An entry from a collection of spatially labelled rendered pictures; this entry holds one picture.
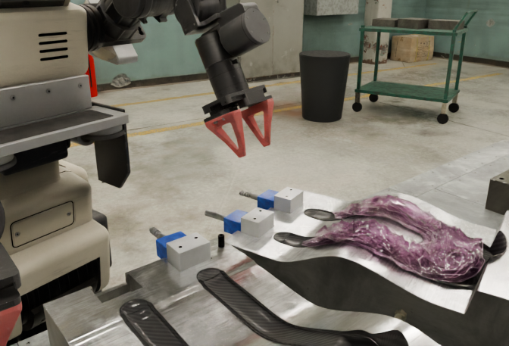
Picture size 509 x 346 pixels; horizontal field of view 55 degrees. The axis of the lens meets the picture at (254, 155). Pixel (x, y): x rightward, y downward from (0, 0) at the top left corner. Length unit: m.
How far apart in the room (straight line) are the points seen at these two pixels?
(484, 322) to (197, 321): 0.34
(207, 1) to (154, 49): 5.48
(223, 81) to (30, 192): 0.41
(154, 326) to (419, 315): 0.34
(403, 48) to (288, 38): 2.50
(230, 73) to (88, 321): 0.42
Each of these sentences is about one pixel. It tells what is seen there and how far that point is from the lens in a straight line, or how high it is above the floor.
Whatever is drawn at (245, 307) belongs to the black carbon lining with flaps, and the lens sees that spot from 0.62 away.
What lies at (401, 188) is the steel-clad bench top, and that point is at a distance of 1.19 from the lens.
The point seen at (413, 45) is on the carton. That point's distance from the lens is 8.45.
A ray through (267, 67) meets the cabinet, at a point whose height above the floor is 0.18.
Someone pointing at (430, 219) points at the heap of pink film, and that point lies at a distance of 0.84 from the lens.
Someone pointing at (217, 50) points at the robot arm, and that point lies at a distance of 0.79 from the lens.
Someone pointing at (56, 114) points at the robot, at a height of 1.04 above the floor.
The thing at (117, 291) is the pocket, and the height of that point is 0.87.
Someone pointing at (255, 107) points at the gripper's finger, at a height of 1.05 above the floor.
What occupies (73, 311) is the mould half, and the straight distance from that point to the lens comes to 0.64.
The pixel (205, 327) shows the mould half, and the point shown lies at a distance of 0.59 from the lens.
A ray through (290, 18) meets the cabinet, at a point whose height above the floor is 0.80.
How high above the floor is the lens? 1.26
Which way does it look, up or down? 20 degrees down
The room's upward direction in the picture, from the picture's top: straight up
